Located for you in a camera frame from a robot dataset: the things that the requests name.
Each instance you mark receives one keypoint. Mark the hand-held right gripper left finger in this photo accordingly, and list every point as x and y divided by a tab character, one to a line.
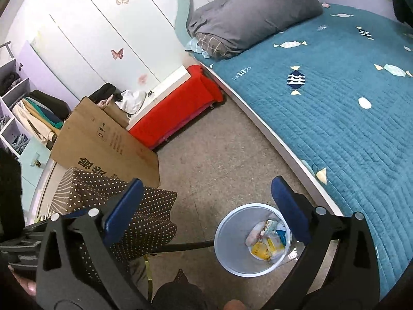
124	206

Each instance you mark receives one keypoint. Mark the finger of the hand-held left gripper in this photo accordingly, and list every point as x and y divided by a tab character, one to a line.
22	232
22	255

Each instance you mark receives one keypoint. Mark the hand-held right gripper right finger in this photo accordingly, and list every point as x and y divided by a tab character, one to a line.
290	211

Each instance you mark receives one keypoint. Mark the green striped packet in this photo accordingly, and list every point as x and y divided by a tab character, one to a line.
271	226

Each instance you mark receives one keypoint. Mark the white paper packet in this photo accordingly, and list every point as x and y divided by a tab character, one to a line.
276	244

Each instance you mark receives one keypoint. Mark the white orange plastic bag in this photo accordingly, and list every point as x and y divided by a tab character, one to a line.
253	236

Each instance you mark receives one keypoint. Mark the light blue waste bin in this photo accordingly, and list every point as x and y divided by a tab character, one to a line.
232	245

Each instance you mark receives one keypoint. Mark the person's left hand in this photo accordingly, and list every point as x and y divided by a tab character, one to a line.
27	287

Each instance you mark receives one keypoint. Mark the person's right hand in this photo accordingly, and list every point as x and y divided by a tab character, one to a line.
234	305

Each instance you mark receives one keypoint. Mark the polka dot covered round table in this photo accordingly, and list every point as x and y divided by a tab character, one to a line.
148	210

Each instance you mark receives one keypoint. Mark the grey low cabinet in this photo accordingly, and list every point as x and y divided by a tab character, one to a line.
45	180

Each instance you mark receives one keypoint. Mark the teal drawer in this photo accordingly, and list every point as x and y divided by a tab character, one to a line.
32	155

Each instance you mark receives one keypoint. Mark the large cardboard box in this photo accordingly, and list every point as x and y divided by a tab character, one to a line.
106	148

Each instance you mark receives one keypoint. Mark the cream hanging jacket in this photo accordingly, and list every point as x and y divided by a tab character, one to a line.
32	121

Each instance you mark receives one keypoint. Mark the purple white shelf unit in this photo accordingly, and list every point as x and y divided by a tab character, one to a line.
16	109

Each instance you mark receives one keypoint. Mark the green hanging jacket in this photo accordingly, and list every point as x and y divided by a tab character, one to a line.
45	111

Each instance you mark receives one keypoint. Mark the black hanging coat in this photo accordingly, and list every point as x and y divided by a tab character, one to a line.
51	101

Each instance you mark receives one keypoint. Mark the person's black clothing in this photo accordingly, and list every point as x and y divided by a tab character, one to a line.
180	294

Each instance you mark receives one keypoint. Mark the red ottoman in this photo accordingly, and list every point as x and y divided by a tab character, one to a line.
174	113

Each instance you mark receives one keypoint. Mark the white plastic bag on bench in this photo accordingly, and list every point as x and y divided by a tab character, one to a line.
132	100

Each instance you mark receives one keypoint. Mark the teal fish print bedspread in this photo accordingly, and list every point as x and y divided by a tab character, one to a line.
338	109

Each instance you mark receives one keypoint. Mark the black folded clothes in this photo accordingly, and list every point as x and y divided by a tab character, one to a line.
9	80

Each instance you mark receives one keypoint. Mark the black clothes pile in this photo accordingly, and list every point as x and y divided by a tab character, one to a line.
101	92

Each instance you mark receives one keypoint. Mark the white board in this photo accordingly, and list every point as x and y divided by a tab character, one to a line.
167	90

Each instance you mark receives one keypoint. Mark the faded pink butterfly sticker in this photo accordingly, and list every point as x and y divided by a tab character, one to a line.
142	78

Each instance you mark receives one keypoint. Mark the light blue plaid pillow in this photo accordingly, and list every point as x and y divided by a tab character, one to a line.
196	46

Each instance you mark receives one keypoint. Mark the white wardrobe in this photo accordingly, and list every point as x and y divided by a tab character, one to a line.
96	29

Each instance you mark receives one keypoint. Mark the grey duvet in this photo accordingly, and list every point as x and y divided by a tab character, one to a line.
255	13

